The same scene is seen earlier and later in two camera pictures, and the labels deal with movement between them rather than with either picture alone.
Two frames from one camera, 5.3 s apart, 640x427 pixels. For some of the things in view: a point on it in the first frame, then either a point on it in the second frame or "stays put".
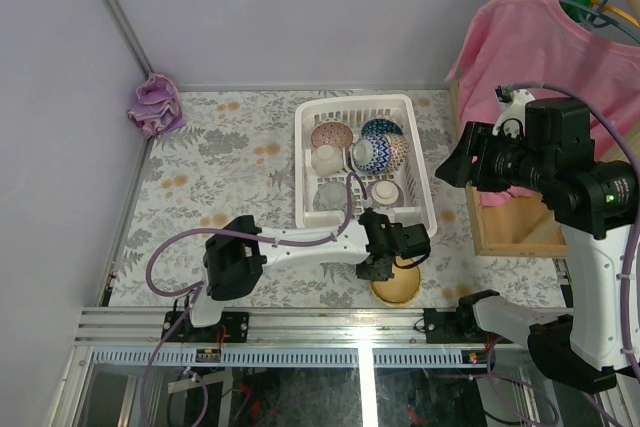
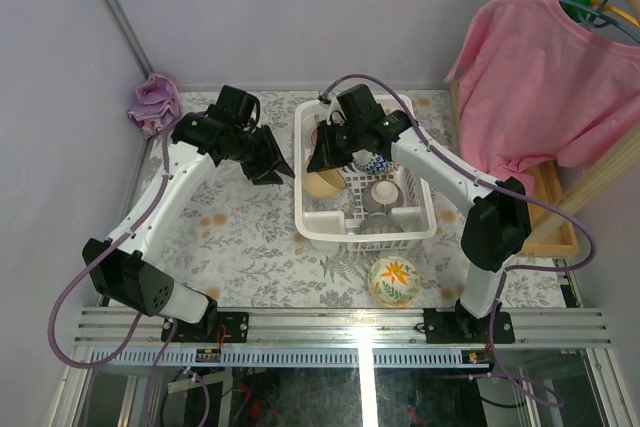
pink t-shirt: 531,43 stays put
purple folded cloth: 159,107 stays put
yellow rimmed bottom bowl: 400,289 → 324,184
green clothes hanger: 579,5 stays put
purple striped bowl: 385,193 stays put
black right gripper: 477,140 → 325,156
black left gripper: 376,268 → 258,153
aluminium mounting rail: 147,326 stays put
